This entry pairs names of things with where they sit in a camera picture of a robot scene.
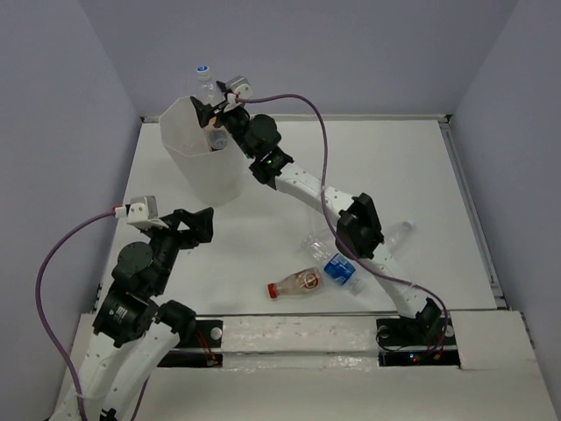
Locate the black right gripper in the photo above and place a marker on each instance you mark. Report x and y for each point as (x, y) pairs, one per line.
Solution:
(205, 113)

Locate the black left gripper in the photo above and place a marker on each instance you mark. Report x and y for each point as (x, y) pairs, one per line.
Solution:
(201, 230)

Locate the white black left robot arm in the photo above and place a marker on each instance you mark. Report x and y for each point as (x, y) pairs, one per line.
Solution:
(132, 333)

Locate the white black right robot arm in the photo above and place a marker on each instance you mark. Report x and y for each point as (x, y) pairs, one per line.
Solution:
(352, 220)

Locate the white octagonal plastic bin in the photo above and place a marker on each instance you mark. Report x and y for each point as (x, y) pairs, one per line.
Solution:
(216, 177)

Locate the clear crushed bottle far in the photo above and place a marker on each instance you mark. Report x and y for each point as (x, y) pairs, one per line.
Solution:
(317, 225)

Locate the red cap tea bottle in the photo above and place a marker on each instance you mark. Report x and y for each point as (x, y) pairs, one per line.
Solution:
(301, 283)

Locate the blue label water bottle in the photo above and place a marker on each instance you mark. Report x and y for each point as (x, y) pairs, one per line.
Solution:
(339, 269)

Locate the clear bottle far right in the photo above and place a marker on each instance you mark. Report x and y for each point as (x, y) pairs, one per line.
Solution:
(396, 236)

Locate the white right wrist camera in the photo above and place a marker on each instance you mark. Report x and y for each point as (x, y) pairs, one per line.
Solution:
(237, 88)

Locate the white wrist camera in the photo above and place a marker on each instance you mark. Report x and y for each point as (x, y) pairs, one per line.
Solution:
(237, 88)
(142, 212)

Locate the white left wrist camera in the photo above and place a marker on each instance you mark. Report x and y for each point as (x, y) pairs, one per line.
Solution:
(142, 212)

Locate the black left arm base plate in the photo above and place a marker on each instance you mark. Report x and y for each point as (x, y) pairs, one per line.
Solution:
(202, 349)

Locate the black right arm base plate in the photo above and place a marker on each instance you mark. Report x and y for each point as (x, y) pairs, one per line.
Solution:
(398, 348)

